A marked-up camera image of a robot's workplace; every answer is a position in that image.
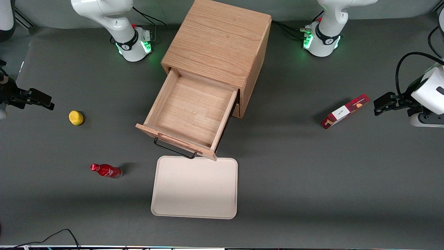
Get beige plastic tray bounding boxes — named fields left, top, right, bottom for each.
left=151, top=156, right=239, bottom=220

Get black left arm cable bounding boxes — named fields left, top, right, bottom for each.
left=395, top=26, right=444, bottom=98

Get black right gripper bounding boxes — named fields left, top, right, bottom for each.
left=0, top=76, right=55, bottom=111

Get black arm base cables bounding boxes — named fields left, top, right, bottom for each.
left=272, top=10, right=325, bottom=41
left=132, top=6, right=167, bottom=27

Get red soda bottle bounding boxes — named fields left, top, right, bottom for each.
left=90, top=163, right=123, bottom=179

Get wooden drawer with raised lip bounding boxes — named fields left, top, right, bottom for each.
left=135, top=68, right=240, bottom=161

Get black right arm base cables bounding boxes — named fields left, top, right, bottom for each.
left=132, top=6, right=167, bottom=27

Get yellow lemon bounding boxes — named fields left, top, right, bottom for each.
left=68, top=110, right=84, bottom=126

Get dark metal frame rail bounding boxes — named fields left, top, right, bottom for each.
left=13, top=7, right=36, bottom=29

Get black left arm base cables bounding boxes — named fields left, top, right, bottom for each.
left=272, top=10, right=325, bottom=41

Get thin black floor cable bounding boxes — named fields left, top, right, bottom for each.
left=10, top=228, right=81, bottom=250

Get wooden drawer cabinet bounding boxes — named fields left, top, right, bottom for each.
left=161, top=0, right=272, bottom=119

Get red and white carton box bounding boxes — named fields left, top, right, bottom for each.
left=321, top=93, right=370, bottom=130

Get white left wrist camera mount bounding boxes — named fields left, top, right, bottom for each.
left=409, top=110, right=444, bottom=128

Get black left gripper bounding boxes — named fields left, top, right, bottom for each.
left=373, top=79, right=423, bottom=117

